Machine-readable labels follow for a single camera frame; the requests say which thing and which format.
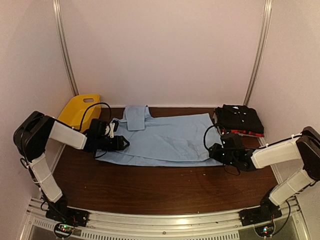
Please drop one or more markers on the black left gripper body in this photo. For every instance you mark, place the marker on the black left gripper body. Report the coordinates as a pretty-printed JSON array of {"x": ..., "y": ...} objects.
[{"x": 111, "y": 146}]

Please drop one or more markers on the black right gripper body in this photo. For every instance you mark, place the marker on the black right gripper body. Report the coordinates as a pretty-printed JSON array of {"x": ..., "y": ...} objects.
[{"x": 227, "y": 158}]

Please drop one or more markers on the light blue long sleeve shirt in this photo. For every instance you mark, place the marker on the light blue long sleeve shirt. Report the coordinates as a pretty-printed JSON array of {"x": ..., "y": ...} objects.
[{"x": 175, "y": 141}]

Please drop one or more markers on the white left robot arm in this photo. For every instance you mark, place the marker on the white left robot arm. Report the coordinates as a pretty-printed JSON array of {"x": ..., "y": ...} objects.
[{"x": 31, "y": 139}]

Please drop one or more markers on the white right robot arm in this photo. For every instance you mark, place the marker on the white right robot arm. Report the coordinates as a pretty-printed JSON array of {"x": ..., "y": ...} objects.
[{"x": 304, "y": 146}]

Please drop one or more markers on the red black plaid folded shirt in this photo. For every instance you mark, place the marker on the red black plaid folded shirt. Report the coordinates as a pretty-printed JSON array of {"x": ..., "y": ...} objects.
[{"x": 242, "y": 133}]

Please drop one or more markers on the yellow plastic basket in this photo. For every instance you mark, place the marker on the yellow plastic basket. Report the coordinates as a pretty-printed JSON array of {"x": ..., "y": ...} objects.
[{"x": 73, "y": 112}]

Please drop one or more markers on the black folded button shirt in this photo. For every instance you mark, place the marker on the black folded button shirt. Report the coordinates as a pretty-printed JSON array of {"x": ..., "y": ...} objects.
[{"x": 239, "y": 117}]

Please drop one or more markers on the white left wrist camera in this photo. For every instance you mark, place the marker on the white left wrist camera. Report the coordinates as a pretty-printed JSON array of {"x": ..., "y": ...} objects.
[{"x": 111, "y": 128}]

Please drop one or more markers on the aluminium right corner post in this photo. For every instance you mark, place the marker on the aluminium right corner post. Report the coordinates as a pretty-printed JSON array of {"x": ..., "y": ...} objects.
[{"x": 264, "y": 32}]

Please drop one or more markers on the aluminium corner post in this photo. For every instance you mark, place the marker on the aluminium corner post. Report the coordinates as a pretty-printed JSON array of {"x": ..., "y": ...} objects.
[
  {"x": 64, "y": 47},
  {"x": 264, "y": 32}
]

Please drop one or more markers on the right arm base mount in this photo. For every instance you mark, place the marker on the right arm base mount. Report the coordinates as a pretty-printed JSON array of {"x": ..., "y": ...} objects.
[{"x": 258, "y": 215}]

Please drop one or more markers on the aluminium front rail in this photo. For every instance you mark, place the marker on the aluminium front rail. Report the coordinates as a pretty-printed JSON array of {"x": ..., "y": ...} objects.
[{"x": 223, "y": 225}]

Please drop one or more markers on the aluminium left corner post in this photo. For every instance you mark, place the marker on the aluminium left corner post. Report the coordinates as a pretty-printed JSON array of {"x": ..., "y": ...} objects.
[{"x": 64, "y": 47}]

